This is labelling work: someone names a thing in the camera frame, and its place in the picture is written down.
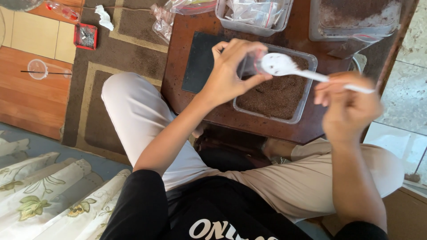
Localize person's left hand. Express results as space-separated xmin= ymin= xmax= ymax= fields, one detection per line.
xmin=199 ymin=38 xmax=273 ymax=108

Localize person's right hand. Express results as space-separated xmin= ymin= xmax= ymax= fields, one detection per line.
xmin=314 ymin=71 xmax=385 ymax=143

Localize white plastic spoon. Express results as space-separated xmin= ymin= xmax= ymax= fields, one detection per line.
xmin=260 ymin=53 xmax=376 ymax=95

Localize small clear plastic bag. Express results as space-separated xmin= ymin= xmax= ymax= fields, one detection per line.
xmin=236 ymin=49 xmax=268 ymax=79

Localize clear container of brown powder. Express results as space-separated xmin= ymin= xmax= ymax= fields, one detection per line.
xmin=232 ymin=43 xmax=318 ymax=125

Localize clear zip bag brown powder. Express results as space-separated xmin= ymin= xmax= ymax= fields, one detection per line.
xmin=327 ymin=33 xmax=384 ymax=60

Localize large clear container brown residue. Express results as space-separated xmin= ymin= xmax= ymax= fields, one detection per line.
xmin=308 ymin=0 xmax=403 ymax=42

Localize clear container of plastic bags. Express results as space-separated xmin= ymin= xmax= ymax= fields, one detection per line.
xmin=215 ymin=0 xmax=294 ymax=37

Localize broom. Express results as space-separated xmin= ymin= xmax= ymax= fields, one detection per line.
xmin=404 ymin=146 xmax=427 ymax=184

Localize black rectangular mat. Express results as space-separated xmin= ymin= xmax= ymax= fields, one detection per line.
xmin=181 ymin=31 xmax=241 ymax=94

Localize person's black printed shirt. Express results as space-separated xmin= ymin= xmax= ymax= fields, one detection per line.
xmin=99 ymin=169 xmax=389 ymax=240

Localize pile of clear zip bags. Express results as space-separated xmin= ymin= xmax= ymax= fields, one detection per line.
xmin=149 ymin=0 xmax=217 ymax=44

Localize person's beige trousers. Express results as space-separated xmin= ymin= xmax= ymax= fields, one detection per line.
xmin=101 ymin=72 xmax=405 ymax=223

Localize brown patterned rug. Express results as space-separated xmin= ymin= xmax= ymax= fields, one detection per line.
xmin=61 ymin=0 xmax=201 ymax=166

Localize white crumpled tissue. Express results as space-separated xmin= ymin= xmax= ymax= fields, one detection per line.
xmin=94 ymin=5 xmax=115 ymax=31

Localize red tray of small parts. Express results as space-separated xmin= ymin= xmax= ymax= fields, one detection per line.
xmin=73 ymin=23 xmax=99 ymax=51

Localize black straw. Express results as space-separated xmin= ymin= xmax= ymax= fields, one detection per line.
xmin=20 ymin=70 xmax=73 ymax=75

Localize clear plastic bottle red label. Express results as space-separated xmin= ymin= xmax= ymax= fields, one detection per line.
xmin=45 ymin=0 xmax=81 ymax=22

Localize clear plastic cup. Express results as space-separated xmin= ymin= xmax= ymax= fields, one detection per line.
xmin=27 ymin=59 xmax=73 ymax=80

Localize floral white cloth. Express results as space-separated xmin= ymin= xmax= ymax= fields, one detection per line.
xmin=0 ymin=130 xmax=131 ymax=240

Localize grey round glass object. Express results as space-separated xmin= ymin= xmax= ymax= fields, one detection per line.
xmin=0 ymin=0 xmax=44 ymax=12

